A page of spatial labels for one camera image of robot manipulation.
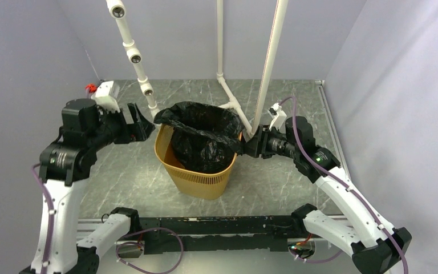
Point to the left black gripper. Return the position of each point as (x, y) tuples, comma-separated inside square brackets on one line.
[(142, 127)]

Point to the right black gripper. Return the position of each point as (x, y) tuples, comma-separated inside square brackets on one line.
[(258, 145)]

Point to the black trash bag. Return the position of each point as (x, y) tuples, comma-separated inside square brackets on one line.
[(205, 138)]

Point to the yellow plastic trash bin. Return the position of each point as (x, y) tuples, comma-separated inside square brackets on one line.
[(196, 184)]

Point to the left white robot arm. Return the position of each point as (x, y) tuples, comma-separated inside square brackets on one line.
[(63, 171)]

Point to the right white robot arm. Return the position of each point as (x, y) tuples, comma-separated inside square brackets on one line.
[(373, 243)]

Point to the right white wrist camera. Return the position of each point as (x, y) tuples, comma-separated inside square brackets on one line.
[(278, 116)]

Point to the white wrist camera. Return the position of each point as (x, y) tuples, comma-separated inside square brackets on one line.
[(105, 95), (278, 116)]

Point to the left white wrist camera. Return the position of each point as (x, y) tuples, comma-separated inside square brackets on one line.
[(105, 95)]

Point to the aluminium side rail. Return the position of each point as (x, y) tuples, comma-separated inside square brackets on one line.
[(334, 134)]

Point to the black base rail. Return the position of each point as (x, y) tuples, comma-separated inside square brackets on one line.
[(174, 234)]

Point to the white PVC pipe frame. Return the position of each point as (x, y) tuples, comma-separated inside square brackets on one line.
[(118, 12)]

